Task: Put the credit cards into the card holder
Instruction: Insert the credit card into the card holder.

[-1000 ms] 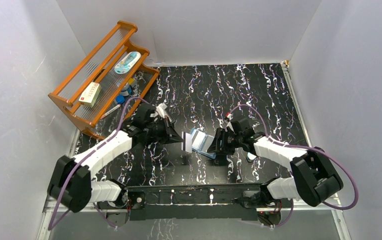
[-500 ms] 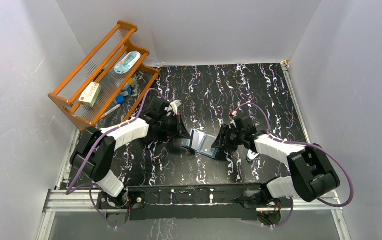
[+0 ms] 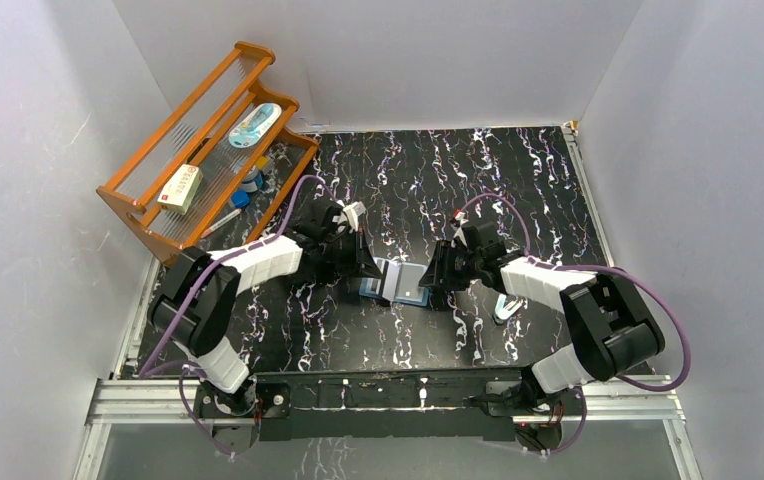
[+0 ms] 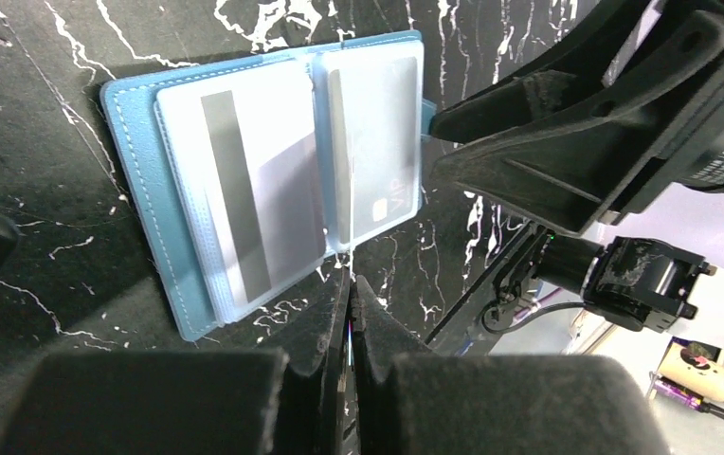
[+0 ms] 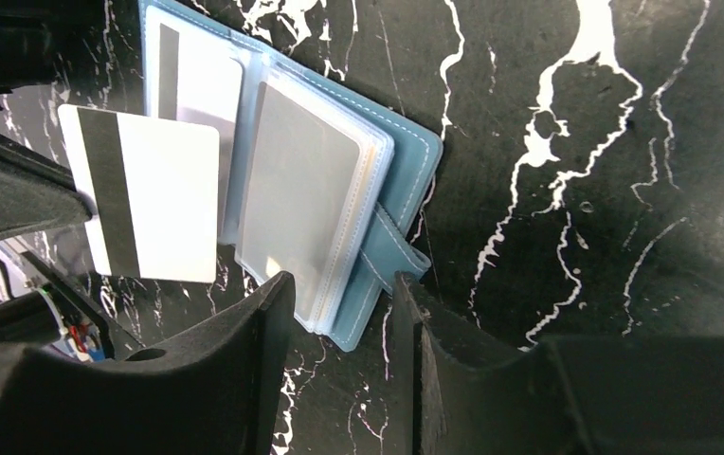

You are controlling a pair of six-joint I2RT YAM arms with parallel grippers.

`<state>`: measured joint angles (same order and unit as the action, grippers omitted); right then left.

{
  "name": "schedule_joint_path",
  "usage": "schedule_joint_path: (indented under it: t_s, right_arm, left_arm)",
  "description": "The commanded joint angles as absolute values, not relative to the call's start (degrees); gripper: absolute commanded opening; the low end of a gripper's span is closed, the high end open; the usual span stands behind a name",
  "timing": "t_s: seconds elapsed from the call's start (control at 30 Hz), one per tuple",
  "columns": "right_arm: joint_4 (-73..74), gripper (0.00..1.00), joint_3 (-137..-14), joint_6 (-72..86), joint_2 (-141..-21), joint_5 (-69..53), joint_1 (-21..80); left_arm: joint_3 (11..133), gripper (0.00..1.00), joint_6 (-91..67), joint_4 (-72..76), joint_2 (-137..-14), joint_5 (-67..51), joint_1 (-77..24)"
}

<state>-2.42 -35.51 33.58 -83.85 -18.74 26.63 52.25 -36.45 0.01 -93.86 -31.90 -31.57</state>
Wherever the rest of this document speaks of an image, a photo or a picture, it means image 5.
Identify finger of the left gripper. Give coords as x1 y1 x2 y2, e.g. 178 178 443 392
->
0 134 92 241

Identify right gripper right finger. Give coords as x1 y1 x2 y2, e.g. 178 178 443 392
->
393 272 724 454

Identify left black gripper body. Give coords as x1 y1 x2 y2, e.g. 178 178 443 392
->
0 1 104 109

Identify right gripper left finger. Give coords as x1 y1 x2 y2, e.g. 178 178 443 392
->
0 271 295 454

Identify white striped credit card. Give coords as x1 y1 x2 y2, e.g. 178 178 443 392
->
141 2 244 234

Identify blue card holder wallet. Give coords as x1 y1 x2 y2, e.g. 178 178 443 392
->
138 1 443 352

